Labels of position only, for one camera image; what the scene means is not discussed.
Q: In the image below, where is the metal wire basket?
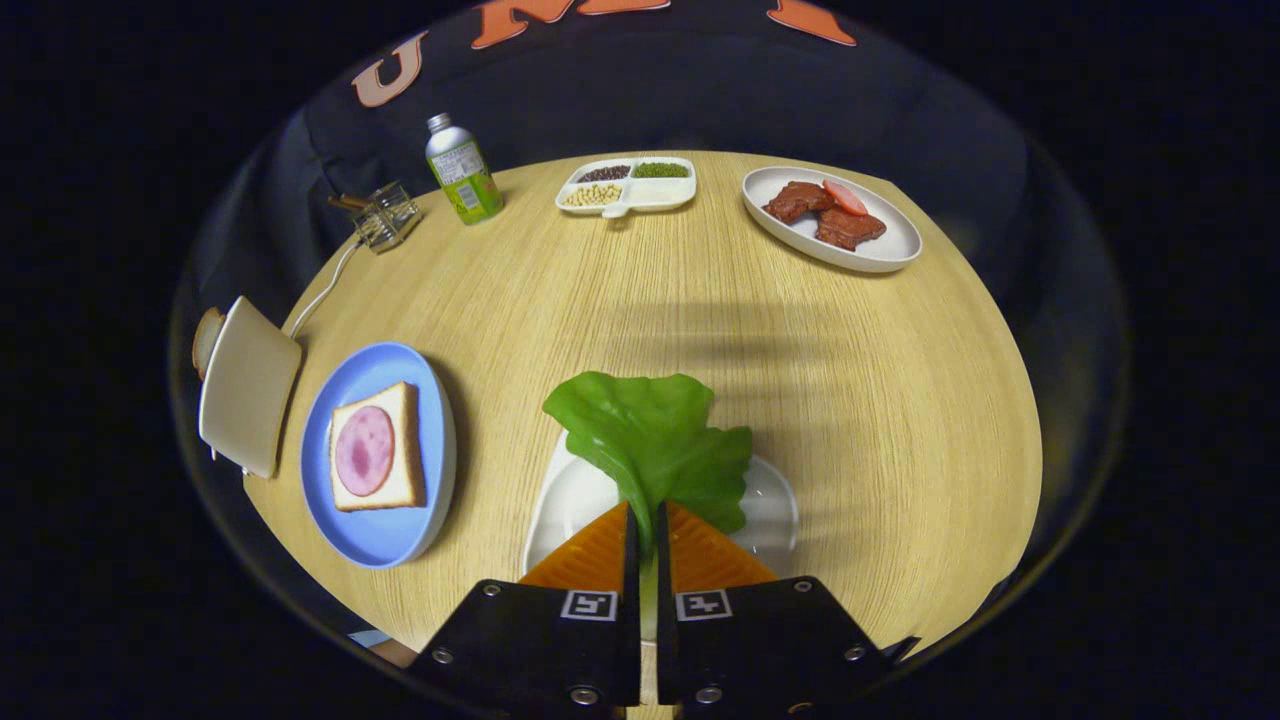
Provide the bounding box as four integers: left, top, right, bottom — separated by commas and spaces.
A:
352, 181, 422, 255

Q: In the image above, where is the silver bottle with green label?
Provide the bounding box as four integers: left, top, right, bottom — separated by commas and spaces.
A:
425, 113, 505, 226

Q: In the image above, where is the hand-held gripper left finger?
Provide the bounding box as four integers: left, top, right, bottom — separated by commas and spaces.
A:
408, 500, 641, 720

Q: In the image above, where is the green lettuce leaf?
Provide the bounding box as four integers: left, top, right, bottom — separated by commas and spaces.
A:
543, 371, 754, 641

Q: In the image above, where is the white oval plate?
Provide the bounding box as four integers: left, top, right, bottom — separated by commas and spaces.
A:
742, 166, 923, 274

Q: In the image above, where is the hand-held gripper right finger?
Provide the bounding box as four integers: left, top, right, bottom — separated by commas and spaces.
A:
655, 500, 921, 720

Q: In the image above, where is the white divided dish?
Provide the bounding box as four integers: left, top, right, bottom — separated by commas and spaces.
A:
555, 156, 697, 219

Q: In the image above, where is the white toaster cable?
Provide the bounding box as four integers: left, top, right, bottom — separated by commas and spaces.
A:
283, 237, 363, 339

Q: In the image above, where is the cream toaster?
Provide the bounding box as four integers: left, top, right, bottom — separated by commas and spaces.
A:
198, 296, 303, 479

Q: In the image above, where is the white square plate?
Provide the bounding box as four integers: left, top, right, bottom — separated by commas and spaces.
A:
521, 430, 801, 641

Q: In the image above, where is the pink ham slice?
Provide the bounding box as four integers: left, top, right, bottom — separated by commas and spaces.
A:
335, 405, 396, 497

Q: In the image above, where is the brown meat piece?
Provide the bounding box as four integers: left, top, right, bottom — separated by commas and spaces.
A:
815, 206, 888, 251
762, 181, 836, 225

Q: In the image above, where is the blue round plate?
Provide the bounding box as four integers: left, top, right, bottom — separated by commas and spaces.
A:
300, 342, 458, 569

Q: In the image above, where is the white bread slice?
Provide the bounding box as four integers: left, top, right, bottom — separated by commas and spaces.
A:
329, 381, 427, 513

